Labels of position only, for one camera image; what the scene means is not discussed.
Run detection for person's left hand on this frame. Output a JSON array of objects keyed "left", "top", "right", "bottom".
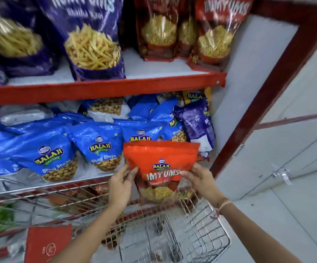
[{"left": 107, "top": 164, "right": 140, "bottom": 214}]

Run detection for person's right hand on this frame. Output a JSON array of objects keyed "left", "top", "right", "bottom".
[{"left": 179, "top": 163, "right": 226, "bottom": 209}]

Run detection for orange-red snack pouch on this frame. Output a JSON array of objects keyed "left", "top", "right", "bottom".
[{"left": 122, "top": 141, "right": 201, "bottom": 206}]

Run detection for person's left forearm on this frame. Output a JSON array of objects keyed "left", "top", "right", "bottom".
[{"left": 48, "top": 205, "right": 127, "bottom": 263}]

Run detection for person's right forearm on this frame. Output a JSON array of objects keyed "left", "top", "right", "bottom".
[{"left": 219, "top": 200, "right": 305, "bottom": 263}]

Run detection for thread wrist band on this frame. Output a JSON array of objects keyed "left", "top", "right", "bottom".
[{"left": 210, "top": 198, "right": 233, "bottom": 220}]

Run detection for small purple snack packet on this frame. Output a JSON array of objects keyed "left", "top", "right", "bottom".
[{"left": 173, "top": 99, "right": 216, "bottom": 161}]

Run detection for stack of low red packets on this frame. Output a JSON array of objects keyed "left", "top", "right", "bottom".
[{"left": 45, "top": 182, "right": 111, "bottom": 219}]

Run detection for yellow snack packet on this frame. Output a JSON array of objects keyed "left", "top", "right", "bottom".
[{"left": 182, "top": 87, "right": 212, "bottom": 106}]

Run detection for pile of blue peanut packets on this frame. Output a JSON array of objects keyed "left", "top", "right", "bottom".
[{"left": 0, "top": 92, "right": 188, "bottom": 182}]

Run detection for red metal shelf rack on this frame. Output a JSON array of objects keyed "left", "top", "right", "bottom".
[{"left": 0, "top": 0, "right": 317, "bottom": 263}]

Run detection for red cart seat flap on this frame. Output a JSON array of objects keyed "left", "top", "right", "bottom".
[{"left": 24, "top": 224, "right": 73, "bottom": 263}]

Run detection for silver packet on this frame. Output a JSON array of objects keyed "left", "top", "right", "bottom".
[{"left": 0, "top": 104, "right": 54, "bottom": 127}]

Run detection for red noodle snack packet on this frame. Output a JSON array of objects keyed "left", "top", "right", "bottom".
[
  {"left": 187, "top": 0, "right": 256, "bottom": 73},
  {"left": 134, "top": 0, "right": 186, "bottom": 62},
  {"left": 176, "top": 0, "right": 201, "bottom": 59}
]

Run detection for wire shopping cart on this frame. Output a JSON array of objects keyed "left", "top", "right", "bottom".
[{"left": 0, "top": 176, "right": 231, "bottom": 263}]

